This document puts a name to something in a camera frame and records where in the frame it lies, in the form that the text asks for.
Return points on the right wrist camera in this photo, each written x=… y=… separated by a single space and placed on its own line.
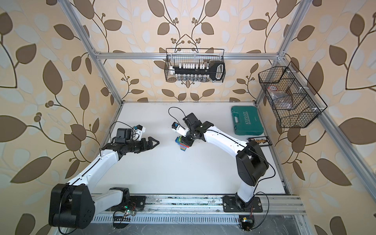
x=180 y=129

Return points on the wire basket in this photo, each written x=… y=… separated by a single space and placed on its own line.
x=307 y=103
x=193 y=55

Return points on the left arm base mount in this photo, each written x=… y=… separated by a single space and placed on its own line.
x=132 y=203

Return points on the black battery charging board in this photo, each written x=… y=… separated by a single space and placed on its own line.
x=261 y=141

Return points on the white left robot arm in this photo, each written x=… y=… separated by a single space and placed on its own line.
x=73 y=205

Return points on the right wire basket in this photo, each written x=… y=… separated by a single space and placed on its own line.
x=307 y=103

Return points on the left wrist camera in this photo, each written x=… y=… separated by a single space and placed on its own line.
x=139 y=130

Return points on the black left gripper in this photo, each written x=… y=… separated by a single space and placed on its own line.
x=150 y=146

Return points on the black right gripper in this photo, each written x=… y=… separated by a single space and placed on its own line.
x=185 y=140

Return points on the black socket tool set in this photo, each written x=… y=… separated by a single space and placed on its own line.
x=206 y=72

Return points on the plastic bag in basket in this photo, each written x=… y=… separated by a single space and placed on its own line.
x=280 y=100

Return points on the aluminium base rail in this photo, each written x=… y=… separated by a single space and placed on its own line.
x=200 y=209

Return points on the small lego bricks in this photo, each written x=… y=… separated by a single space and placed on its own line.
x=183 y=149

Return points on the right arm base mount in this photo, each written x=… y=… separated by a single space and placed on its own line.
x=235 y=204

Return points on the back wire basket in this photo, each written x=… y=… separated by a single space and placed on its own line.
x=193 y=55

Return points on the green plastic tool case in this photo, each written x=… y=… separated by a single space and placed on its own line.
x=246 y=121

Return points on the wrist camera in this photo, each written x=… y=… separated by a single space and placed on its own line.
x=139 y=130
x=180 y=129

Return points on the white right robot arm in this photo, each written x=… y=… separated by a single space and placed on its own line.
x=250 y=159

